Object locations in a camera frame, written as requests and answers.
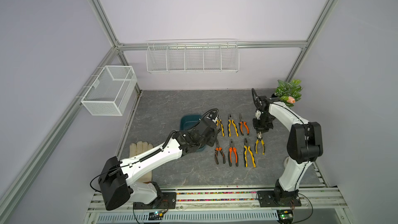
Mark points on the beige work glove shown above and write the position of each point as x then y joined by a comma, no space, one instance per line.
139,148

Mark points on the white mesh wall basket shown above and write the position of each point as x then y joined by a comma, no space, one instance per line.
110,92

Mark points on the white wire wall shelf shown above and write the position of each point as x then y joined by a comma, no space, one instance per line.
192,56

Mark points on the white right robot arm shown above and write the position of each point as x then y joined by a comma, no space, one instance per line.
304,144

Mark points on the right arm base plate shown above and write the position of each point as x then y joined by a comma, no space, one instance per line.
278,199

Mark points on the large yellow black pliers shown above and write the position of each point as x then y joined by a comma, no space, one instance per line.
232,126

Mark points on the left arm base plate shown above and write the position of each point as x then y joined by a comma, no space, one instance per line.
165,201

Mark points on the green plant with pink flower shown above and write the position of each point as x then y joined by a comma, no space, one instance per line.
289,92

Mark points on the roll of tape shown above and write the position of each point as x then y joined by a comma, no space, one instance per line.
286,163

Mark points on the teal plastic storage box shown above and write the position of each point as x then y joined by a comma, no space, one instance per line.
189,121

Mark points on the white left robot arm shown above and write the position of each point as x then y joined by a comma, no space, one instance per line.
119,179

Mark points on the orange black combination pliers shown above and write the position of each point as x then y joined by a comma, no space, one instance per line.
232,155

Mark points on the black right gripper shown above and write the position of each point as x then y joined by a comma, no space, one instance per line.
258,128

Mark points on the orange black long nose pliers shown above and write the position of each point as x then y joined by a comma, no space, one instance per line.
219,151

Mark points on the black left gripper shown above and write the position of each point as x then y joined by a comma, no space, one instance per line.
213,136

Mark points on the yellow black long nose pliers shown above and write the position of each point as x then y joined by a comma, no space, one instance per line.
260,143

